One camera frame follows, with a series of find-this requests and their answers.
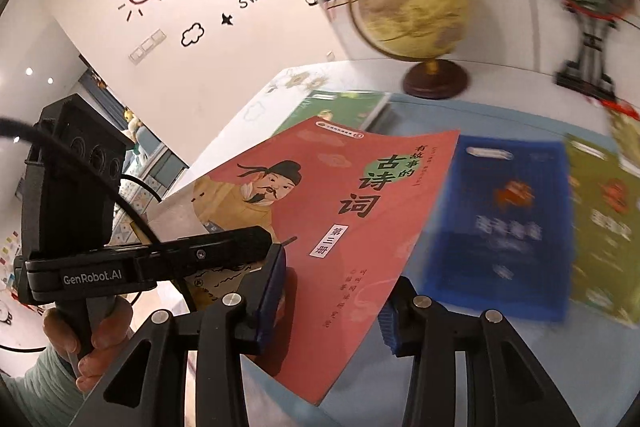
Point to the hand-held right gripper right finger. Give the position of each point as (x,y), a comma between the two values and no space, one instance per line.
(392,327)

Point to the round red ornament black stand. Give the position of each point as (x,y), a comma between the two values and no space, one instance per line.
(592,42)

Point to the blue cabinet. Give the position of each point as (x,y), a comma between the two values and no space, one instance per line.
(165,167)

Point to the blue table mat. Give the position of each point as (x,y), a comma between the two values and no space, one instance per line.
(500,117)

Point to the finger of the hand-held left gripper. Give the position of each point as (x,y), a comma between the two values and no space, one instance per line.
(215,252)

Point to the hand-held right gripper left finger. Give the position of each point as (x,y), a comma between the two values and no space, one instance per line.
(272,292)

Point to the plush toy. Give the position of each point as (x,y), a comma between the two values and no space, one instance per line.
(132,122)

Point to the bird wall decal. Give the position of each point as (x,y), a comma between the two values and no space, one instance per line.
(227,20)

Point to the white wall switch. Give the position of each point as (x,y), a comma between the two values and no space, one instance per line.
(146,47)

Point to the red tassel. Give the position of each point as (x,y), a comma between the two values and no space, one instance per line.
(625,107)

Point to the yellow desk globe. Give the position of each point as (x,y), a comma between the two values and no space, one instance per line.
(410,7)

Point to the blue eagle book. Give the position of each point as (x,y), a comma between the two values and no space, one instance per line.
(500,267)

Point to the green mantis book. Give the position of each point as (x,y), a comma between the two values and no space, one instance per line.
(350,112)

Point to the person's left hand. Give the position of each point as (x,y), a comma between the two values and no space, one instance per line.
(110,332)

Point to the person's left forearm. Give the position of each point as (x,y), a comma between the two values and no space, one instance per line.
(40,387)

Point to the cloud wall decal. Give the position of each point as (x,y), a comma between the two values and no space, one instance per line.
(192,35)

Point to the green beetle book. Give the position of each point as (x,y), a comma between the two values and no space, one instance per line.
(605,267)

